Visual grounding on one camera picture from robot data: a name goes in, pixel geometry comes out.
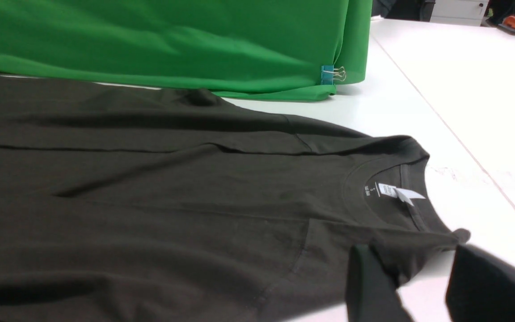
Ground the dark gray long-sleeve top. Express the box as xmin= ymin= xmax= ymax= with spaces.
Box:
xmin=0 ymin=75 xmax=470 ymax=322

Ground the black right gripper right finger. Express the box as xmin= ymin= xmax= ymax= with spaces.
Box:
xmin=445 ymin=245 xmax=515 ymax=322

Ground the blue binder clip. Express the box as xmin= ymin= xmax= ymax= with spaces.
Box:
xmin=320 ymin=65 xmax=347 ymax=85

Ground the white drawer cabinet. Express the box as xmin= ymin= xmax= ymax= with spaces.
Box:
xmin=430 ymin=0 xmax=489 ymax=27

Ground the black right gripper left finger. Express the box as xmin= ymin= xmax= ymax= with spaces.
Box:
xmin=346 ymin=245 xmax=412 ymax=322

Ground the green backdrop cloth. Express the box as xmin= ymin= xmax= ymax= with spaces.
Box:
xmin=0 ymin=0 xmax=372 ymax=102

